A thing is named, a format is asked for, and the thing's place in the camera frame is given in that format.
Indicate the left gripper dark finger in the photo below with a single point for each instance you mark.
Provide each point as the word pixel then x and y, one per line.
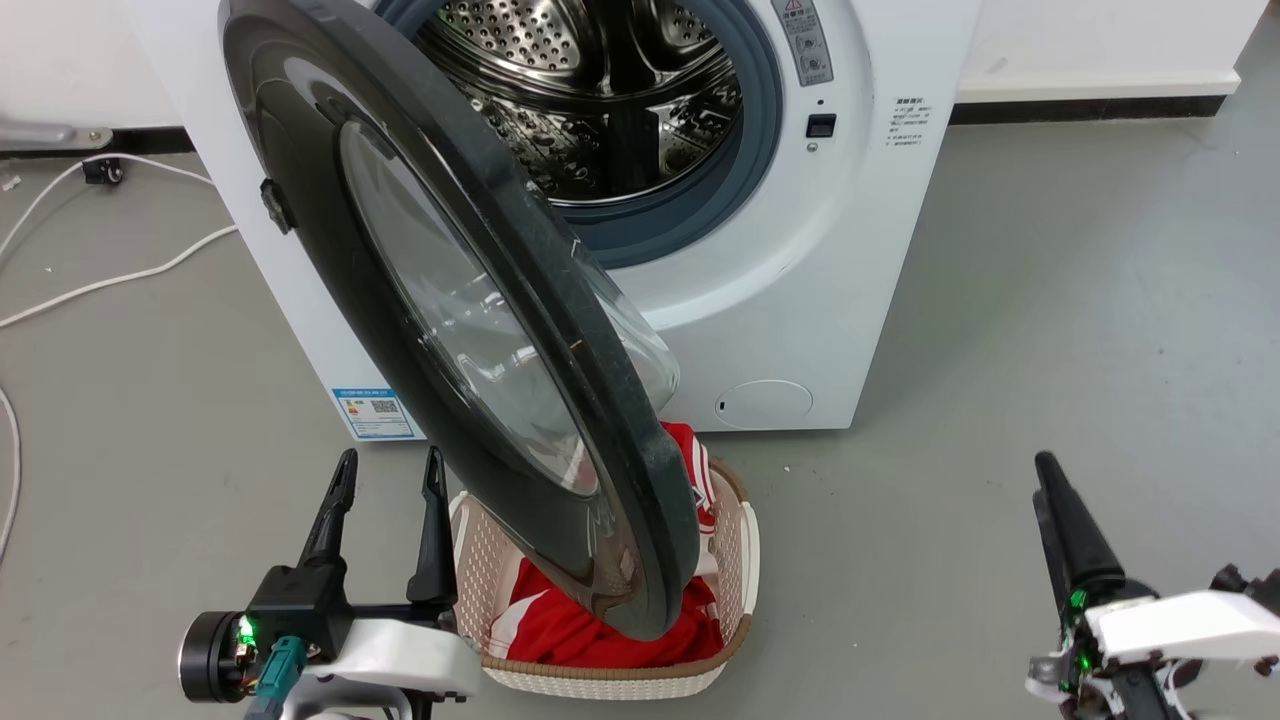
pixel 328 520
pixel 435 540

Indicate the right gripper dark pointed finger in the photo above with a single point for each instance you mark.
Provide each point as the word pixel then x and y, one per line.
pixel 1075 540

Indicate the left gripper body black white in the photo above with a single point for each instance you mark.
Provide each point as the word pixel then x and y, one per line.
pixel 400 655

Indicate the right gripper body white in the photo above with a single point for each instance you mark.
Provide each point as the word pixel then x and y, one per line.
pixel 1170 625

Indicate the black round washing machine door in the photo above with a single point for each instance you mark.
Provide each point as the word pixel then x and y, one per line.
pixel 440 290

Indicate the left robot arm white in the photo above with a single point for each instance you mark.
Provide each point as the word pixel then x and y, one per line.
pixel 340 708

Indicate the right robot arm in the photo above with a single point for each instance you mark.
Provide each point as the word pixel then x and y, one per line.
pixel 1140 695

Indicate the white washing machine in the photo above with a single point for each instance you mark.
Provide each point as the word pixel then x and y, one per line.
pixel 850 280

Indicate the steel washing machine drum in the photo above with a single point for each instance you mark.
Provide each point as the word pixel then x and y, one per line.
pixel 600 100

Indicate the grey rubber door gasket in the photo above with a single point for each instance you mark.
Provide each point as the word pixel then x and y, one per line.
pixel 745 170

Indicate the black door lock slot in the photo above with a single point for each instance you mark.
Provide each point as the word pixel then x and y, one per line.
pixel 821 126

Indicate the blue energy label sticker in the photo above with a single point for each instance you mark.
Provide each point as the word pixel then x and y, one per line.
pixel 373 414

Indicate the red and white garment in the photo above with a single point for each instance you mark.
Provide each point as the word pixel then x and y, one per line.
pixel 570 635

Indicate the white woven laundry basket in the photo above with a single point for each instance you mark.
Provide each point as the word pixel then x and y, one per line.
pixel 600 682

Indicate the round filter cover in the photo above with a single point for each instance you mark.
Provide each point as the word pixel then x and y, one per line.
pixel 765 404

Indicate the small black floor plug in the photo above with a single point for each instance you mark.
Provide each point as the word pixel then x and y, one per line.
pixel 103 171

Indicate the grey warning label sticker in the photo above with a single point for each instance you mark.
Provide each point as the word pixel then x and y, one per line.
pixel 808 40

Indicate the grey metal bracket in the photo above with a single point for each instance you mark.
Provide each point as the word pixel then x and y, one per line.
pixel 45 133

